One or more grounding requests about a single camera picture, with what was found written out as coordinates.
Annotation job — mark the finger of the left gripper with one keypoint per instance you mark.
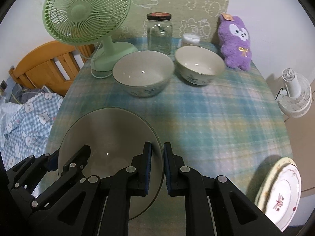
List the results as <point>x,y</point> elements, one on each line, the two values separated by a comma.
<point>24,177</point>
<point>71,167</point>

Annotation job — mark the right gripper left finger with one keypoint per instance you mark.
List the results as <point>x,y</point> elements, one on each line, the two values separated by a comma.
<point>100,206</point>

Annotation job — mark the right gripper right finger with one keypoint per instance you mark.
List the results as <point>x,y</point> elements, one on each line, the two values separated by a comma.
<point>213,206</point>

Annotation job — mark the red rimmed white dish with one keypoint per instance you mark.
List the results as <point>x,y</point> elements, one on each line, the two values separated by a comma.
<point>284,197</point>

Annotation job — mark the blue floral bowl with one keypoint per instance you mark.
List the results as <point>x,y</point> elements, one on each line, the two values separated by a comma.
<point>144,73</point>

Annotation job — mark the yellow floral plate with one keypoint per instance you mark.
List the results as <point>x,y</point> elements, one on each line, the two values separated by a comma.
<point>264,189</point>

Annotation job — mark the blue checkered bedding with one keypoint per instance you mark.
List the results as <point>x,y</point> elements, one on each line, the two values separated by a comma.
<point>27,117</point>

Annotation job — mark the plaid tablecloth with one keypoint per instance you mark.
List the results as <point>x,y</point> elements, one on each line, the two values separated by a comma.
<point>231,127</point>

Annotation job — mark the wooden bed headboard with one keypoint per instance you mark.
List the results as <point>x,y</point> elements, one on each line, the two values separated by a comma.
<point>51,64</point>

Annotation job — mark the white floor fan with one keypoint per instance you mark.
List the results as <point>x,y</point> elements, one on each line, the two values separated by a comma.
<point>295,97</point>

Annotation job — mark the green desk fan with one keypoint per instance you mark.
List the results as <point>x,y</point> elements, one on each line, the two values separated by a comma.
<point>86,22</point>

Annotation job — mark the purple plush bunny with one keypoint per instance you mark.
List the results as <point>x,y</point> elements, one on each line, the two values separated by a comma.
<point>234,42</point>

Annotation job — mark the glass mason jar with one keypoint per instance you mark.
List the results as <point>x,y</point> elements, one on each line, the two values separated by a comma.
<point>159,32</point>

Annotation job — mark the cotton swab container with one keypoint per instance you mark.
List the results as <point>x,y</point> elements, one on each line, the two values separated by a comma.
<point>190,39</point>

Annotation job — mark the green cartoon mat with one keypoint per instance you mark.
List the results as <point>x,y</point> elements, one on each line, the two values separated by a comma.
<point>200,17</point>

